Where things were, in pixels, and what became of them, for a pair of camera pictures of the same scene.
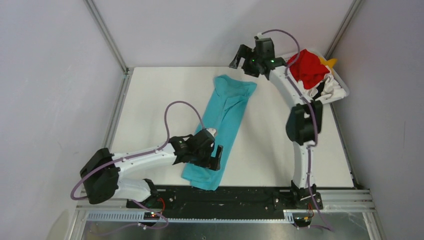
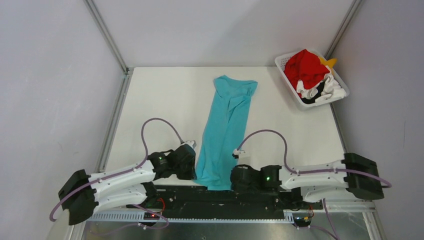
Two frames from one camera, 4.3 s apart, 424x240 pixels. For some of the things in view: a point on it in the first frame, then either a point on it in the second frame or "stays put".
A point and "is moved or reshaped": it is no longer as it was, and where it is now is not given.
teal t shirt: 229,99 is moved or reshaped
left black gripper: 212,163 -> 191,175
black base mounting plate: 181,202 stays put
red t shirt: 308,69 stays put
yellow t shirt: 329,62 stays put
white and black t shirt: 328,89 stays put
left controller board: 151,215 stays put
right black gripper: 244,52 -> 239,188
